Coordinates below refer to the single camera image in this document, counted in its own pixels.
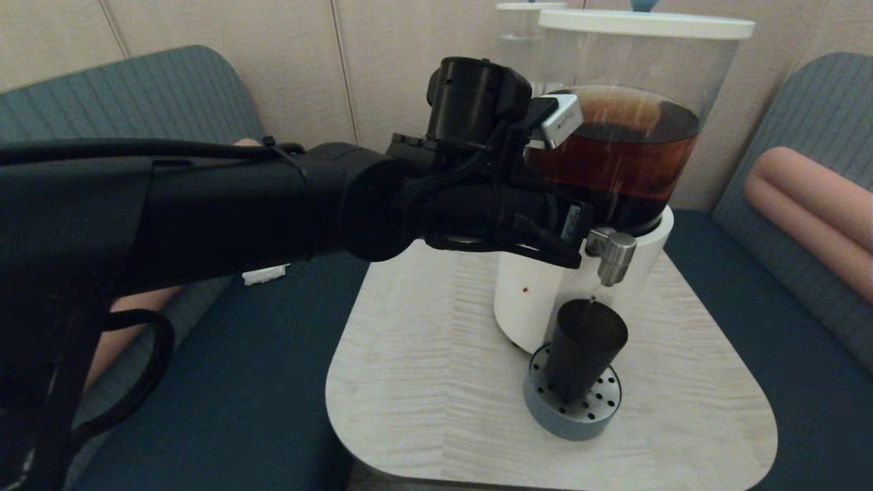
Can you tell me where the small clear water dispenser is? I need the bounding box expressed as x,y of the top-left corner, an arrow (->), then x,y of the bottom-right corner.
496,0 -> 567,96

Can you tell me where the dark brown plastic cup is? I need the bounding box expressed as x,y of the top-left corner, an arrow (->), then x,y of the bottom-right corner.
544,300 -> 629,402

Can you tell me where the pink bolster cushion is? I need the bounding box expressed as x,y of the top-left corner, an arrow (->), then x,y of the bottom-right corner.
83,138 -> 264,393
742,147 -> 873,305

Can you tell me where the large blue-grey perforated drip tray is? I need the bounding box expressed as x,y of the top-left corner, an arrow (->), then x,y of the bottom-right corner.
524,344 -> 623,441

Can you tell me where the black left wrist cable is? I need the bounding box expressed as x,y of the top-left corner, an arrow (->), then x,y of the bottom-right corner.
396,123 -> 541,213

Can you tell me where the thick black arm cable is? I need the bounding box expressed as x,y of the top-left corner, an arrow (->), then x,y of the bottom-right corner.
0,138 -> 308,444

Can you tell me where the teal ribbed sofa bench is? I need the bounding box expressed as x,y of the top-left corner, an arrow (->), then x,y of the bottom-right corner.
662,53 -> 873,491
0,45 -> 374,491

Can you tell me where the crumpled white tissue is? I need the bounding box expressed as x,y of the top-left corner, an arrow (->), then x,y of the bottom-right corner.
242,264 -> 291,286

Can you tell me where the metal dispenser tap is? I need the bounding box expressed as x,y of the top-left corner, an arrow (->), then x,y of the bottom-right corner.
585,228 -> 639,288

